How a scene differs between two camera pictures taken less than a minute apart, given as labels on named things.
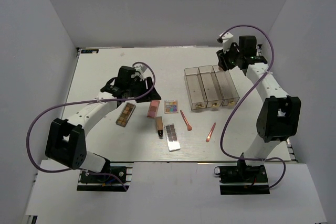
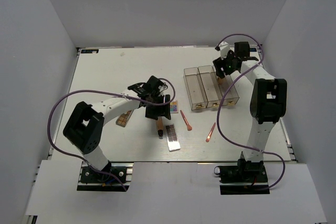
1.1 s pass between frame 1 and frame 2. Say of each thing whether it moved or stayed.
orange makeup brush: stayed
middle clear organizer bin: stayed
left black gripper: moved
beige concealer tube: stayed
